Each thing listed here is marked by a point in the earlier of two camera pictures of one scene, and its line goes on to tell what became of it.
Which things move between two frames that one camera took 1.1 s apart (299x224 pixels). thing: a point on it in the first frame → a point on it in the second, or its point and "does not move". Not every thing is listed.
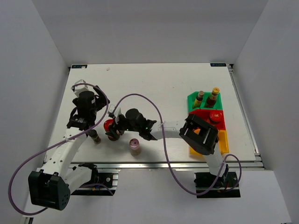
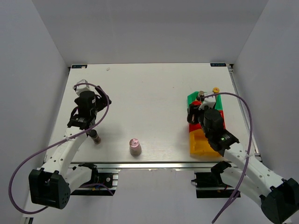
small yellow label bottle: x=198 y=101 does not move
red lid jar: x=107 y=124 → x=196 y=102
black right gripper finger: x=113 y=134 → x=193 y=113
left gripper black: x=101 y=102 does not move
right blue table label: x=218 y=65 does not move
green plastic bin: x=192 y=97 does not move
